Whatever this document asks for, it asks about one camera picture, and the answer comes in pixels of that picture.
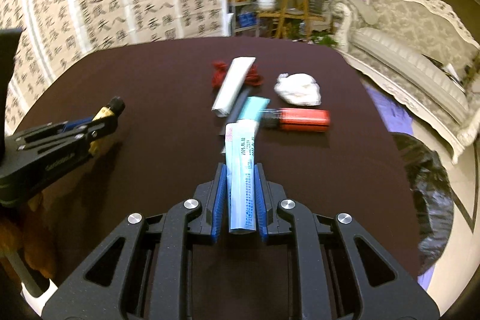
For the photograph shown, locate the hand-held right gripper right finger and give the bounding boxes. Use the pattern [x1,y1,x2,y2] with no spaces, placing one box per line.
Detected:
[254,163,440,320]

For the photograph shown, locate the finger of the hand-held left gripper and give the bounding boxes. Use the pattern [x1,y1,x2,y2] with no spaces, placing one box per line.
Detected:
[13,115,96,142]
[15,113,121,165]

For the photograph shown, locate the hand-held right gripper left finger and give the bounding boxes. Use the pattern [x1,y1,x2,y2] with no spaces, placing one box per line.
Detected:
[41,163,229,320]

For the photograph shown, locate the light blue long sachet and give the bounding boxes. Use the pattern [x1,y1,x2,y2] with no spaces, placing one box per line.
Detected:
[224,119,259,235]

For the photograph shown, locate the small amber bottle black cap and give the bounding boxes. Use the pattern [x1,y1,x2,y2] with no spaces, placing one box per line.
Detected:
[88,97,126,157]

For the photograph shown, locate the red box with black cap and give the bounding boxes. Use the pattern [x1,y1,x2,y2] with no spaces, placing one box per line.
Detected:
[260,108,331,133]

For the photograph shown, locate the black stick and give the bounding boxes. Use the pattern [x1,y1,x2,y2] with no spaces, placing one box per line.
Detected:
[217,88,251,137]

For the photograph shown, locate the white tissue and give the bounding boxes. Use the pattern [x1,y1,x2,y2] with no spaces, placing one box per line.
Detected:
[274,73,323,106]

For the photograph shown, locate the white long packet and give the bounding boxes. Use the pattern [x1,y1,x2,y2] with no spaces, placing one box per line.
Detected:
[211,58,256,118]

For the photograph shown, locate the red string bundle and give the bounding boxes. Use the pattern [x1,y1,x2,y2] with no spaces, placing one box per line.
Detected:
[211,61,264,90]

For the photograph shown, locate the bin with black liner bag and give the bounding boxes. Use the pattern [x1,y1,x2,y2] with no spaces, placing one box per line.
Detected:
[392,134,455,276]

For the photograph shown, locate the dark brown table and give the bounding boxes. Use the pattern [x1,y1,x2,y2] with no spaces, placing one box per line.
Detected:
[5,35,426,320]

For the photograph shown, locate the grey metal pole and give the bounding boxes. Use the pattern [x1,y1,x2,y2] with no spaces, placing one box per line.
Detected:
[7,249,51,300]

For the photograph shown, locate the purple floor sheet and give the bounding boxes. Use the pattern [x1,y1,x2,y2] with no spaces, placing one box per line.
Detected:
[365,85,437,292]

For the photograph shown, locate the small leafy green plant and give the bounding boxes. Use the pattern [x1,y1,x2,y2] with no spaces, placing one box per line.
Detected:
[296,25,338,48]

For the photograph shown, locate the white metal shelf rack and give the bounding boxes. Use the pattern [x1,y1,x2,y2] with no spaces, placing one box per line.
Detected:
[226,0,259,39]

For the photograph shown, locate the wooden plant stand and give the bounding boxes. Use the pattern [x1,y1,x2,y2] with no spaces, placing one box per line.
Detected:
[259,0,327,39]

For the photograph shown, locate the ornate cream sofa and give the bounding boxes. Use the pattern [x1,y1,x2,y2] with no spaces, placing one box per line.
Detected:
[330,0,480,165]

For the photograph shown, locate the loose papers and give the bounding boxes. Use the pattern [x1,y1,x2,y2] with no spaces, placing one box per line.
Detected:
[427,55,466,81]

